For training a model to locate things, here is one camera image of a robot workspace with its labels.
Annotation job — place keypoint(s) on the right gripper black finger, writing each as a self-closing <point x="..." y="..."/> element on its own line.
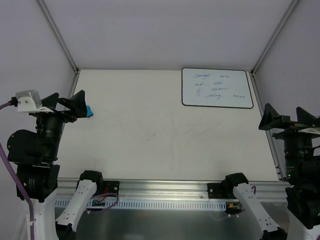
<point x="270" y="119"/>
<point x="306" y="118"/>

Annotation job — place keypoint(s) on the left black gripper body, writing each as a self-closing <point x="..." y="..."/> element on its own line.
<point x="60" y="114"/>

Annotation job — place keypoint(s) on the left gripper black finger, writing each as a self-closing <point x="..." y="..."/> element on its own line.
<point x="76" y="106"/>
<point x="50" y="101"/>

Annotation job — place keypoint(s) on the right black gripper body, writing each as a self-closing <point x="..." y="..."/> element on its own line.
<point x="289" y="125"/>

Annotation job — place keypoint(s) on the blue whiteboard eraser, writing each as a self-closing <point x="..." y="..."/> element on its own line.
<point x="89" y="111"/>

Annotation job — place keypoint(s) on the white whiteboard black frame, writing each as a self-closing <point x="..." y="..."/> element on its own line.
<point x="201" y="87"/>

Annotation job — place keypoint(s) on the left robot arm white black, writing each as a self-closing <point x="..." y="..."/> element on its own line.
<point x="31" y="162"/>

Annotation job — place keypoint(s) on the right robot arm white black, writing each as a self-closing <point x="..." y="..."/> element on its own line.
<point x="302" y="169"/>

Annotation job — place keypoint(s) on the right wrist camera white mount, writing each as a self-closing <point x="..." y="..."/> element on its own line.
<point x="311" y="130"/>

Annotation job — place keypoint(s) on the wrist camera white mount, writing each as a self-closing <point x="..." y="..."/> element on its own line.
<point x="311" y="130"/>
<point x="29" y="101"/>

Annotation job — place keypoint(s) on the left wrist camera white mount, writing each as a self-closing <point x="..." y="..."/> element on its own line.
<point x="29" y="101"/>

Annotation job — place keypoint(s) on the white slotted cable duct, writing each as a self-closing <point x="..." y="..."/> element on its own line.
<point x="135" y="204"/>

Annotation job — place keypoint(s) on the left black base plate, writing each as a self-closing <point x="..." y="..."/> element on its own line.
<point x="111" y="187"/>

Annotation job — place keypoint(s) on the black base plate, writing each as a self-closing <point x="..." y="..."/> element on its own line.
<point x="111" y="187"/>
<point x="216" y="191"/>

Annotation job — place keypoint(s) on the left aluminium frame post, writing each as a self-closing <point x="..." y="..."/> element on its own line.
<point x="57" y="34"/>

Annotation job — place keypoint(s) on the aluminium frame post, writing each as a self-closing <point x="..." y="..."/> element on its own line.
<point x="57" y="34"/>
<point x="275" y="34"/>

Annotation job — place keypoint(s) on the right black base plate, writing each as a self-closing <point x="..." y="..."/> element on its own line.
<point x="216" y="191"/>

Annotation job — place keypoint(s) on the aluminium mounting rail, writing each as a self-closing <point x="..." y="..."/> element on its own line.
<point x="191" y="190"/>

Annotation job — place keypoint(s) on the right aluminium frame post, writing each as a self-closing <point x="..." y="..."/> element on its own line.
<point x="275" y="34"/>

